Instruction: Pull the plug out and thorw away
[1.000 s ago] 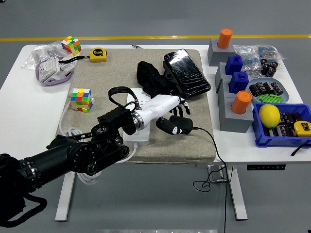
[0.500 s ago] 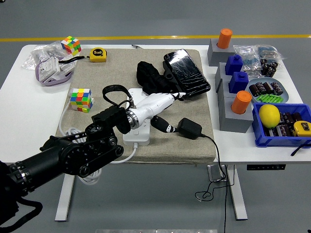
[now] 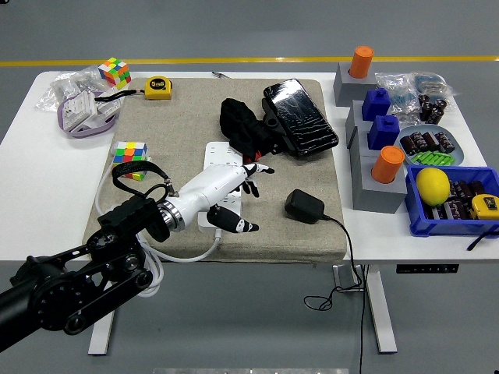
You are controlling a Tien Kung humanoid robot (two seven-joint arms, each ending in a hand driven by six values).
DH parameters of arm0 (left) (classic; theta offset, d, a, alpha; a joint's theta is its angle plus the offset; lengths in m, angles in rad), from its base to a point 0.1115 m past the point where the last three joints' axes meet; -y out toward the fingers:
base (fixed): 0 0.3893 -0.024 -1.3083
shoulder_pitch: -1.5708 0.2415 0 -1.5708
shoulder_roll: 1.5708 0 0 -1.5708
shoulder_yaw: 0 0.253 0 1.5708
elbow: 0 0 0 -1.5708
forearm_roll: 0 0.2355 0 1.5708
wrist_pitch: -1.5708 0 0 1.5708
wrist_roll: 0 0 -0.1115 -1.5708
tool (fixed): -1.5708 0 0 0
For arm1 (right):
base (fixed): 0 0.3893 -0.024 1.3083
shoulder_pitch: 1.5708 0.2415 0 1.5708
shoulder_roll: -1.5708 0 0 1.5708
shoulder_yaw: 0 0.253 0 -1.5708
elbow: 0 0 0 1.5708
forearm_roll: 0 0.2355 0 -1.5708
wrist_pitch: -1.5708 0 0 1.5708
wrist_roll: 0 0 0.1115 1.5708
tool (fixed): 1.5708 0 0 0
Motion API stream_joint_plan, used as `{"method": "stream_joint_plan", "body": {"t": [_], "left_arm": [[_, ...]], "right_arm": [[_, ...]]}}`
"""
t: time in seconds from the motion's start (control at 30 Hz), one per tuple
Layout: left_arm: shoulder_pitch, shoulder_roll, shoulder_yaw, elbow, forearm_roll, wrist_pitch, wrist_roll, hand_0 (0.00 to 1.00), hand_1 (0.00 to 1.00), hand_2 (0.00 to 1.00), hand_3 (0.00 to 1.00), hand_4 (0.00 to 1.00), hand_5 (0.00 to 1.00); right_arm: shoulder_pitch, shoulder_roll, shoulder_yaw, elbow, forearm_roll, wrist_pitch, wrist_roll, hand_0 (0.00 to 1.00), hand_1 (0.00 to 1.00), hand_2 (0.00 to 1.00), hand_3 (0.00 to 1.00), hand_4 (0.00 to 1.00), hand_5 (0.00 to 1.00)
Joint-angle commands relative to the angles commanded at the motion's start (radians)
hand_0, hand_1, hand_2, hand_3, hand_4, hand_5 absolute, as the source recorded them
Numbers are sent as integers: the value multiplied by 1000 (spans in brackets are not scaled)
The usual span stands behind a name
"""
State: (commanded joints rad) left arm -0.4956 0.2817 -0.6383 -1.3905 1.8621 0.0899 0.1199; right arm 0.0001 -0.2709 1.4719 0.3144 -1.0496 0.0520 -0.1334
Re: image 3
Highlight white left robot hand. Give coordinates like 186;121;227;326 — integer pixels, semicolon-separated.
172;162;276;235

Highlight black plug adapter with cord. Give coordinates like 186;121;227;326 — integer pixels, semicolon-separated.
284;189;370;374

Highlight black cloth with red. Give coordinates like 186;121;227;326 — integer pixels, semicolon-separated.
218;97;288;163

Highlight grey-brown fabric mat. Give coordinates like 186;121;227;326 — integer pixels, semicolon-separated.
83;77;348;264

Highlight large colourful puzzle cube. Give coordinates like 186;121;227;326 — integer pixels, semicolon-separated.
112;140;151;182

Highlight black holder with round knob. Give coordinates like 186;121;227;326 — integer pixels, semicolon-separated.
260;97;285;129

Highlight yellow tape measure black label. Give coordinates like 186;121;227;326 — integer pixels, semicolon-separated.
93;76;173;103

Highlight glossy black wrapped box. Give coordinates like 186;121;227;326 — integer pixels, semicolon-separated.
262;78;339;159

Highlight purple tray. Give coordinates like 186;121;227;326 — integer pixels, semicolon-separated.
56;91;122;140

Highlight small colourful puzzle cube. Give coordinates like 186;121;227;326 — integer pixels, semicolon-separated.
97;57;132;89

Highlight white plastic socket parts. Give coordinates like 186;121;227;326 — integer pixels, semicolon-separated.
62;90;120;132

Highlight grey block square hole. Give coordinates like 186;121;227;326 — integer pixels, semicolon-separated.
346;125;381;159
345;99;372;148

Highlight metal hook under table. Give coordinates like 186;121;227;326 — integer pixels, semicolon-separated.
331;264;366;293

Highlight large grey block round hole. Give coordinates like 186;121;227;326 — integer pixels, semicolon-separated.
349;150;409;214

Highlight clear bags of white parts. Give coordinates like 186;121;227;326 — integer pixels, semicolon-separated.
34;65;108;114

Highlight orange cylinder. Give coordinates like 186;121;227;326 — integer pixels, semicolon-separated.
370;145;405;184
348;45;374;79

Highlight blue square peg block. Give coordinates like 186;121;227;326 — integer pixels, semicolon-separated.
367;115;401;151
361;87;391;122

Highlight white table leg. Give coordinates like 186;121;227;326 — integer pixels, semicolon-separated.
364;264;398;355
87;303;118;356

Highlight clear bag of white parts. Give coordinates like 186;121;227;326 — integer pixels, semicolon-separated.
374;72;421;115

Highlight yellow lemon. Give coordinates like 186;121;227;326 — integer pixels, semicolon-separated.
415;168;451;206

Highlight blue plastic bin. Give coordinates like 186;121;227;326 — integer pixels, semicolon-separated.
404;165;499;238

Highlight green plastic pieces pile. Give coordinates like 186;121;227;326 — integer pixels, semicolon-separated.
412;151;455;166

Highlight black table control panel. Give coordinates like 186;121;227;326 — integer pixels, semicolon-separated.
396;263;459;274

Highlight loose dark capacitors cluster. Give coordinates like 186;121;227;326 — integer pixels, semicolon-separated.
418;93;448;125

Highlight clear bag of blue parts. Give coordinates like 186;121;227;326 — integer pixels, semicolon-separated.
412;71;461;98

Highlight dark capacitors pile in bin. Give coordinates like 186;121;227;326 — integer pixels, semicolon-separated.
424;179;487;221

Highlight blue-grey oval plate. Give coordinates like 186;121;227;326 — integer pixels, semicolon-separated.
397;125;465;167

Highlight yellow tape measure plain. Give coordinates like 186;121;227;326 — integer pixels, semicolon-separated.
466;193;499;252

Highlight white power strip with cable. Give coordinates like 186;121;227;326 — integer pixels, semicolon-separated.
94;141;243;300

